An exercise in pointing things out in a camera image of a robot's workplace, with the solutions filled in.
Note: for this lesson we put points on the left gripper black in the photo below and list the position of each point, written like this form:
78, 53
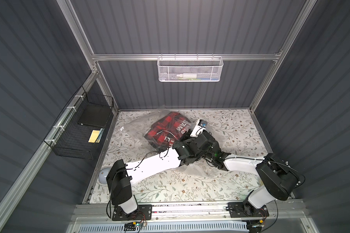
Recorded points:
191, 142

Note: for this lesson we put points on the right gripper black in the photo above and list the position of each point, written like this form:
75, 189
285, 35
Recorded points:
199, 150

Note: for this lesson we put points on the red black plaid shirt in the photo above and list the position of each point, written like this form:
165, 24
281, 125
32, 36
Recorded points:
167, 130

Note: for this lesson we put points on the clear plastic vacuum bag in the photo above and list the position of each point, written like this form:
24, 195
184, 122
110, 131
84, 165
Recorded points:
177, 142

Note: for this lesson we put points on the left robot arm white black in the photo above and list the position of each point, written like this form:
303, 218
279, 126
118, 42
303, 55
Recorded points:
123, 176

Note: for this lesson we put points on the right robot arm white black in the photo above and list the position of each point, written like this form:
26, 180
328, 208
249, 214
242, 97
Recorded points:
278, 179

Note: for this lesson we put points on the white bottle in basket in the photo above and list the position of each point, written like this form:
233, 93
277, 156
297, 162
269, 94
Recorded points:
187, 76

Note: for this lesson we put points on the white vented panel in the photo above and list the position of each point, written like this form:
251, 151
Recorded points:
228, 226

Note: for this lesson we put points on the yellow notepad in basket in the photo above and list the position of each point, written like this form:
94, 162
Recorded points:
94, 136

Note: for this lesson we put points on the black box in basket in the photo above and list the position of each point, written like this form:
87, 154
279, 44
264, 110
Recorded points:
95, 115

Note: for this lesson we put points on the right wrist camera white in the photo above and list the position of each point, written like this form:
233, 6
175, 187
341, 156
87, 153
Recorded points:
199, 128

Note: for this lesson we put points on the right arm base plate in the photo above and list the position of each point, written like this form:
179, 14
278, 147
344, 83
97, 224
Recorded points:
242, 209

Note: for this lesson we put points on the white wire mesh basket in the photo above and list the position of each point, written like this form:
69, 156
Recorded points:
208, 69

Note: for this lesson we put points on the black wire basket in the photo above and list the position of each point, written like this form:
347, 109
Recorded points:
68, 138

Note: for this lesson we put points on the aluminium front rail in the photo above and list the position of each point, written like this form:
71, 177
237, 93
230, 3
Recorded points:
188, 211

